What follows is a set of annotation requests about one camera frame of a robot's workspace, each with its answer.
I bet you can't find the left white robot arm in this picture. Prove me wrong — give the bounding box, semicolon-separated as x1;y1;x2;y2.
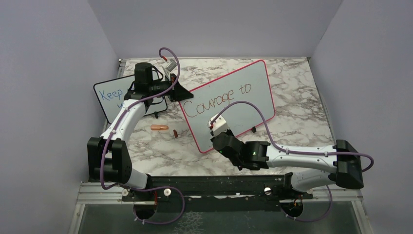
87;59;194;200

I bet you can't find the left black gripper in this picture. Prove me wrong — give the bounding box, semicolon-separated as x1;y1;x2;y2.
149;73;194;102

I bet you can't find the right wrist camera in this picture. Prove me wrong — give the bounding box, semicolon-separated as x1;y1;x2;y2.
207;114;230;137

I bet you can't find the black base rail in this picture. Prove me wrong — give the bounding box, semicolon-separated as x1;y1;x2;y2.
122;173;316;216

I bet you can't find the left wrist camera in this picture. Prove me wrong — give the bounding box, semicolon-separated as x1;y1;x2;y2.
162;60;177;77

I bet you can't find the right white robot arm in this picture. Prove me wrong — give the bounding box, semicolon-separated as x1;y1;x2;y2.
210;129;364;198

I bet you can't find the aluminium frame rail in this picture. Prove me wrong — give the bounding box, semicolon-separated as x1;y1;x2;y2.
68;183;131;234

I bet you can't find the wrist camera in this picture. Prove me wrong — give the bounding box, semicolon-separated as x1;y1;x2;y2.
162;60;177;77
207;114;230;137

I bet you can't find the red framed whiteboard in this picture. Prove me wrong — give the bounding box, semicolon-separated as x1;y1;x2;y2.
179;59;276;153

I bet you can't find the black framed written whiteboard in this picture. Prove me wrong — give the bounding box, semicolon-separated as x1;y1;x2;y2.
93;75;168;125

